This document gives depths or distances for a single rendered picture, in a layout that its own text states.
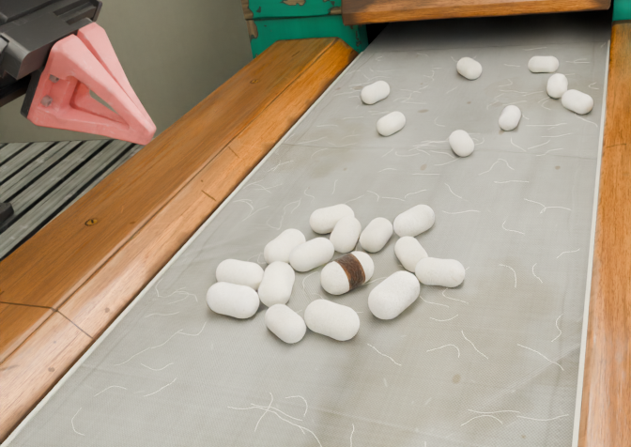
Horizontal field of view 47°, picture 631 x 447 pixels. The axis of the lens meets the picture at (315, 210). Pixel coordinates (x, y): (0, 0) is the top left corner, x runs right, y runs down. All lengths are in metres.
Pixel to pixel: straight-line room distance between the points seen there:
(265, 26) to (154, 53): 1.08
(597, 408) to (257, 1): 0.76
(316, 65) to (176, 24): 1.16
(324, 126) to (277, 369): 0.37
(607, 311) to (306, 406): 0.17
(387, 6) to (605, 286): 0.53
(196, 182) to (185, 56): 1.41
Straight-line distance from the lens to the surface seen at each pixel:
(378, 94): 0.78
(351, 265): 0.48
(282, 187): 0.64
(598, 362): 0.39
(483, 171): 0.62
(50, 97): 0.51
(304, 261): 0.50
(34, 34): 0.48
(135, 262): 0.55
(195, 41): 2.00
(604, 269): 0.45
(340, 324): 0.43
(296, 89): 0.82
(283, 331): 0.44
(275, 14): 1.00
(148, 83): 2.12
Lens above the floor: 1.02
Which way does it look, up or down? 28 degrees down
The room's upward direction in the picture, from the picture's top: 10 degrees counter-clockwise
